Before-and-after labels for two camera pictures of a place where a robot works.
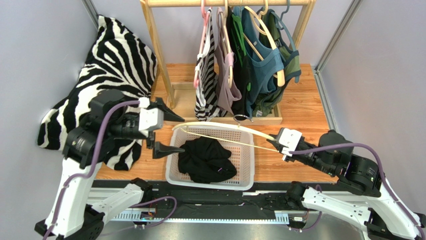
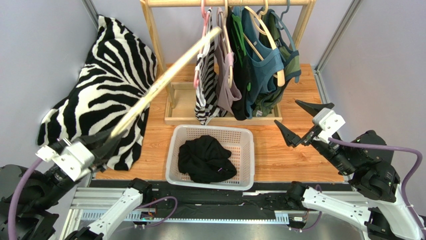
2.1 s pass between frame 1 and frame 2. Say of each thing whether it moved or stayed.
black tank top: stayed
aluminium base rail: stayed
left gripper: moved
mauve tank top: stayed
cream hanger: moved
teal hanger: stayed
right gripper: moved
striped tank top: stayed
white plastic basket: stayed
